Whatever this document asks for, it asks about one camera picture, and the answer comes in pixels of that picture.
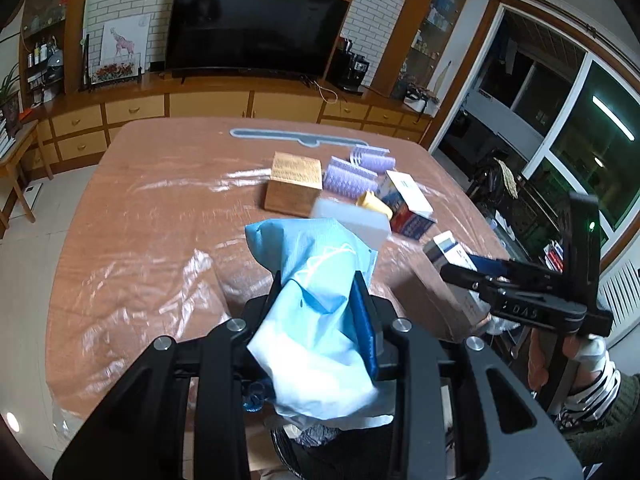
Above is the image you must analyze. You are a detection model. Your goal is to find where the wooden low cabinet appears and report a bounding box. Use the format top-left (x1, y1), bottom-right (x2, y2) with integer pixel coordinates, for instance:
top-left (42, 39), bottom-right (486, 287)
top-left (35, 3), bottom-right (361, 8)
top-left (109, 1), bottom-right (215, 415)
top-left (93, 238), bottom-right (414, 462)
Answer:
top-left (20, 72), bottom-right (436, 171)

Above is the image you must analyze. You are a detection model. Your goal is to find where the stack of books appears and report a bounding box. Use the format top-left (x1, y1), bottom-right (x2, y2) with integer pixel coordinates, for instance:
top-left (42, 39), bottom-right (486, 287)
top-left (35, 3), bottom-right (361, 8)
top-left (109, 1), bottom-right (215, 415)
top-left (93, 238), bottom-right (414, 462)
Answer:
top-left (0, 120), bottom-right (23, 156)

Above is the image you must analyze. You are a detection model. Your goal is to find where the blue face mask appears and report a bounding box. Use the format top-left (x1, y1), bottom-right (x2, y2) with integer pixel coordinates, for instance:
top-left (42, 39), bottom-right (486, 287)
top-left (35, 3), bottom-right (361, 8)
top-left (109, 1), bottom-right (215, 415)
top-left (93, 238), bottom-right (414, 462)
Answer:
top-left (244, 216), bottom-right (396, 431)

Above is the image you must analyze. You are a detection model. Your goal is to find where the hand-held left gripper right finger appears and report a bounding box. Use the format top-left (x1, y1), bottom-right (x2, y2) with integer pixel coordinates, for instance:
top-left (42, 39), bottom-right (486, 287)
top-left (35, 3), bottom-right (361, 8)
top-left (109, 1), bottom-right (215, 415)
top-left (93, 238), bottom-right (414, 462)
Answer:
top-left (350, 271), bottom-right (586, 480)

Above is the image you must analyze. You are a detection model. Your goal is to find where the purple hair roller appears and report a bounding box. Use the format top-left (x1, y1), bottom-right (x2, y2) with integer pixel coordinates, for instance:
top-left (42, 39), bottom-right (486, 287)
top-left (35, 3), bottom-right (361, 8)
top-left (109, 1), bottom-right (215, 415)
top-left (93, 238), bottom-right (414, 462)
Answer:
top-left (348, 144), bottom-right (397, 176)
top-left (322, 156), bottom-right (379, 201)

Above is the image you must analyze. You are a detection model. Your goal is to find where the white foam block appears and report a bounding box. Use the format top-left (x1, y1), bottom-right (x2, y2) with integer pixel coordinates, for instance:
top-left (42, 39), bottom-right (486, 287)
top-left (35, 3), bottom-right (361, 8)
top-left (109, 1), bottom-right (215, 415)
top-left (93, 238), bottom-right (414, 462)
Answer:
top-left (311, 197), bottom-right (392, 251)

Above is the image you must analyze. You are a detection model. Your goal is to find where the white radiator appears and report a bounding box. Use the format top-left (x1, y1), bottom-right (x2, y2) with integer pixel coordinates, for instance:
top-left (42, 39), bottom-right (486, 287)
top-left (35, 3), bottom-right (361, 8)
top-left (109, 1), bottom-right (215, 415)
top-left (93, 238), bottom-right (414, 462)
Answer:
top-left (597, 260), bottom-right (640, 331)

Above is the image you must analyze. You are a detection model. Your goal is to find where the large window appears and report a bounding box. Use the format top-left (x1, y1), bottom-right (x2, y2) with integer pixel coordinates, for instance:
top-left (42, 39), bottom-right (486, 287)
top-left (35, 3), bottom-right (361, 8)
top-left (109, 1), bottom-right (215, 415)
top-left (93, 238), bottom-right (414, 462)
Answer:
top-left (435, 0), bottom-right (640, 271)

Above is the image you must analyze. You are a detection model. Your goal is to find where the small wooden side table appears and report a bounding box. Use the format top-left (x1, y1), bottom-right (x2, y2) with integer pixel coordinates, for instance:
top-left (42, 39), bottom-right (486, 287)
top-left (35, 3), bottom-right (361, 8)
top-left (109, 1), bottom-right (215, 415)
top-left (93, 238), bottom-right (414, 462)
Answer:
top-left (0, 120), bottom-right (43, 238)

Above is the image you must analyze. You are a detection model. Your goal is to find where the person's right hand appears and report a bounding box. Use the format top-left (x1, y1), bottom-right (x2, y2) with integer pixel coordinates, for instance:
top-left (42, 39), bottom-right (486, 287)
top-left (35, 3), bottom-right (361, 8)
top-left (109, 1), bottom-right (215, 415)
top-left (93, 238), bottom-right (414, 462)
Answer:
top-left (529, 332), bottom-right (551, 393)

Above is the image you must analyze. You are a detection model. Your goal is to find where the potted green plant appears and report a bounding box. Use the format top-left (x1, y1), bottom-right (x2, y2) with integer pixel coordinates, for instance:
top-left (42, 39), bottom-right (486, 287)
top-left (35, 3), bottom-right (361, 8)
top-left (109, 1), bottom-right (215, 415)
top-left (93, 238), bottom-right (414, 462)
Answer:
top-left (0, 62), bottom-right (23, 126)

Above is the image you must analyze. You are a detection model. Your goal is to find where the glass cabinet with bottles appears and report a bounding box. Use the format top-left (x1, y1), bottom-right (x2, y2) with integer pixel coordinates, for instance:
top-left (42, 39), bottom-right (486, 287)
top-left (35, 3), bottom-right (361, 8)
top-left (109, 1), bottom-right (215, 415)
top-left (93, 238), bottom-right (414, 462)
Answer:
top-left (20, 0), bottom-right (96, 96)

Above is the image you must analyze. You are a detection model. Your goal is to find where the glass cabinet with boxes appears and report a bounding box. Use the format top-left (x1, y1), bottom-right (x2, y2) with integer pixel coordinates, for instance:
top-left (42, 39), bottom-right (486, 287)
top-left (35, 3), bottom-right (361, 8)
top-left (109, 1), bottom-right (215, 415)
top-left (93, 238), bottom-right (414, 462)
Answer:
top-left (372, 0), bottom-right (473, 101)

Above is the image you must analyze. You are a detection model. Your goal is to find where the yellow cloth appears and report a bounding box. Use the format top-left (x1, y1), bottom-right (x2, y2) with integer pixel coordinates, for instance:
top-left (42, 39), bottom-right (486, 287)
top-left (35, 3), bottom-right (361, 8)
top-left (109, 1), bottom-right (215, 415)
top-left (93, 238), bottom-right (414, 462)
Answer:
top-left (495, 160), bottom-right (518, 198)

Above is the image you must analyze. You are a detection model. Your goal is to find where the grey hanger-shaped strip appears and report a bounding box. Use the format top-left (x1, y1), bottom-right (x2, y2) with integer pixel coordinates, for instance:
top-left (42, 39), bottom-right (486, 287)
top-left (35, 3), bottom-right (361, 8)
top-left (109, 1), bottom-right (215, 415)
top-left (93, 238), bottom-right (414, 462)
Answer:
top-left (230, 127), bottom-right (368, 147)

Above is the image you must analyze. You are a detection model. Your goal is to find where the purple hair roller back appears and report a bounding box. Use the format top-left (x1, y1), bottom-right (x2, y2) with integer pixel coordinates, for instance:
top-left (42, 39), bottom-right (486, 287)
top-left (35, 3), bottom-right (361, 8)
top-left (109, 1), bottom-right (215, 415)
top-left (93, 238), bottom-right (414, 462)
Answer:
top-left (348, 144), bottom-right (397, 176)

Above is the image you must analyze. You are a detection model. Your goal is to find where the blue plastic bottle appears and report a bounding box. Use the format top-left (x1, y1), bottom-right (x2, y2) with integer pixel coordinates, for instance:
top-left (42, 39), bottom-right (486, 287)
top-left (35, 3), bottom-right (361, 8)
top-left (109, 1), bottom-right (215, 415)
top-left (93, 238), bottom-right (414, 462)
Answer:
top-left (242, 382), bottom-right (273, 413)

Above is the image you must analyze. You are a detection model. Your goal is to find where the black curved television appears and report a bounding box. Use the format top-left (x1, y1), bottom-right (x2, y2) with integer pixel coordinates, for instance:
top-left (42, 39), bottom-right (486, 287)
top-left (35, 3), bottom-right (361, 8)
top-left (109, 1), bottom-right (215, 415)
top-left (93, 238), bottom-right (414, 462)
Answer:
top-left (164, 0), bottom-right (351, 83)

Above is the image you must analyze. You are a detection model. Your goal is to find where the dark chair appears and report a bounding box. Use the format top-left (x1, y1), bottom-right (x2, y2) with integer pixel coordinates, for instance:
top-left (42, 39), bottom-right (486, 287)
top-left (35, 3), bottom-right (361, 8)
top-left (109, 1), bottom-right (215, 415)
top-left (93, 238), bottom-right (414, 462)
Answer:
top-left (467, 157), bottom-right (526, 221)

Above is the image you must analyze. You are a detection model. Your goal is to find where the white blue printed carton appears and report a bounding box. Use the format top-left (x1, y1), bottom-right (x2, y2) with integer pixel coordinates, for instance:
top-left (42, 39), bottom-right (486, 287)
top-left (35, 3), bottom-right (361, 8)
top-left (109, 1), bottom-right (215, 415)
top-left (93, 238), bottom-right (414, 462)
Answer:
top-left (377, 170), bottom-right (436, 239)

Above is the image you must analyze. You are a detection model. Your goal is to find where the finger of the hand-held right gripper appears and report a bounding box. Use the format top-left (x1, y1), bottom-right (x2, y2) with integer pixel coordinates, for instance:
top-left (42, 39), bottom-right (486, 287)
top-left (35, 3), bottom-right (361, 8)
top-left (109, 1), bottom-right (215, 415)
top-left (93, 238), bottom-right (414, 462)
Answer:
top-left (441, 267), bottom-right (531, 313)
top-left (470, 255), bottom-right (563, 283)

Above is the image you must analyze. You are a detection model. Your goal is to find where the white basket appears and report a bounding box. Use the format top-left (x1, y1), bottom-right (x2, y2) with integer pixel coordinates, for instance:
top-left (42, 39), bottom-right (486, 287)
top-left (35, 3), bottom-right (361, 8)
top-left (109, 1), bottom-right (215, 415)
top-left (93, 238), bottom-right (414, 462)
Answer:
top-left (402, 85), bottom-right (438, 113)

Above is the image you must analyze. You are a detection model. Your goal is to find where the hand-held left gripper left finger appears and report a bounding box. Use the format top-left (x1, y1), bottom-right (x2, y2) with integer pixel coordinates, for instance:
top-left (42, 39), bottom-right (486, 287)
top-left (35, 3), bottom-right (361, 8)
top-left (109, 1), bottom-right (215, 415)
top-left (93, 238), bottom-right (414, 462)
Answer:
top-left (52, 270), bottom-right (286, 480)

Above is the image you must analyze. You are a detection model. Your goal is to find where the wooden box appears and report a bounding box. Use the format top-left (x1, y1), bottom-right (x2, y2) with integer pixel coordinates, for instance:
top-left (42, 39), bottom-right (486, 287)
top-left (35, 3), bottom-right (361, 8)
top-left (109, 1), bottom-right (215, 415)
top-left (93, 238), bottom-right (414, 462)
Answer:
top-left (264, 151), bottom-right (323, 218)

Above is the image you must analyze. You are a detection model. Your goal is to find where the white cable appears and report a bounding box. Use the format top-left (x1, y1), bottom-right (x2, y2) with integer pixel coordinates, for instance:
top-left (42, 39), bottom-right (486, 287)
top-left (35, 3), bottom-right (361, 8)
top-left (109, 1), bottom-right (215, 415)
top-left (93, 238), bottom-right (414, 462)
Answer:
top-left (312, 80), bottom-right (341, 103)

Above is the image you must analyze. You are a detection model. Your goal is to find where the purple hair roller front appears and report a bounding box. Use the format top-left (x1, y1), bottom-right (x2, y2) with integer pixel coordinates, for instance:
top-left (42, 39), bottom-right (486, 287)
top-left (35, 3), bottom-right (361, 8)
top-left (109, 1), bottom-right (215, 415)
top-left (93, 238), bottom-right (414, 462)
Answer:
top-left (322, 156), bottom-right (379, 201)

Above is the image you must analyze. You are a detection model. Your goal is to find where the brown cardboard box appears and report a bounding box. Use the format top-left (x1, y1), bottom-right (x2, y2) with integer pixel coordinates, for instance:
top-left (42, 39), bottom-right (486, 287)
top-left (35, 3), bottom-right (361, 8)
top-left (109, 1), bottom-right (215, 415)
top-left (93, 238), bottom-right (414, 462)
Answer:
top-left (395, 260), bottom-right (488, 341)

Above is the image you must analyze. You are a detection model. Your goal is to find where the white grey carton box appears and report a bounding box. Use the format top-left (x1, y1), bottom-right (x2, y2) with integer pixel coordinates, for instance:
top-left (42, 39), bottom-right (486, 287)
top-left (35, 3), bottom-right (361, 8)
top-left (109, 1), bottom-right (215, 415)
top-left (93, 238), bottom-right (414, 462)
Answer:
top-left (422, 231), bottom-right (478, 275)

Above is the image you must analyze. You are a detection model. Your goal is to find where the yellow cup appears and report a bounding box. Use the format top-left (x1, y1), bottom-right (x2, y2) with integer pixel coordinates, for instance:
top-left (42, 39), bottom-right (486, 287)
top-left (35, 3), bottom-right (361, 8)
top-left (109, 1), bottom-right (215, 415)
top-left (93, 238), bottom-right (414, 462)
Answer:
top-left (356, 190), bottom-right (393, 218)

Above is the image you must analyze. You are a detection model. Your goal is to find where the black coffee machine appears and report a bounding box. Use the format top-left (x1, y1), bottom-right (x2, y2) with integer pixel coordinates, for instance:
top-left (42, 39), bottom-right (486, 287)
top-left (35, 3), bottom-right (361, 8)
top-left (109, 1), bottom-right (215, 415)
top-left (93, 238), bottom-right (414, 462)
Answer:
top-left (330, 40), bottom-right (371, 93)

